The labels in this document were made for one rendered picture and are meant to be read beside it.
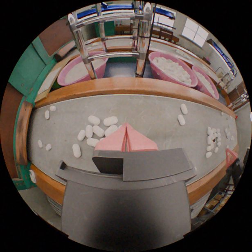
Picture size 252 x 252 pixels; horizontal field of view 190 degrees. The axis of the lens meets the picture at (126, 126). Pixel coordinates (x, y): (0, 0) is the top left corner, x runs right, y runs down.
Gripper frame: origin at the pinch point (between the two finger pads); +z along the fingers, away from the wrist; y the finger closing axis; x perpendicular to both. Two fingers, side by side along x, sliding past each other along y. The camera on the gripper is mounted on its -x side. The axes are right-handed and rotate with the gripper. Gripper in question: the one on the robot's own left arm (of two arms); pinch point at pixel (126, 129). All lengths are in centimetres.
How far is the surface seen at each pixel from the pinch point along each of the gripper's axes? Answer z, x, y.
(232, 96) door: 132, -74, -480
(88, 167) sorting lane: -1.5, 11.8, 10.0
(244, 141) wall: -36, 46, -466
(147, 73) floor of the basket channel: 32.9, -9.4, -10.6
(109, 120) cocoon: 6.3, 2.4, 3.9
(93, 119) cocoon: 6.6, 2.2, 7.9
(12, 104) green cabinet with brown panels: -1, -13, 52
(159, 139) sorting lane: 4.2, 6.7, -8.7
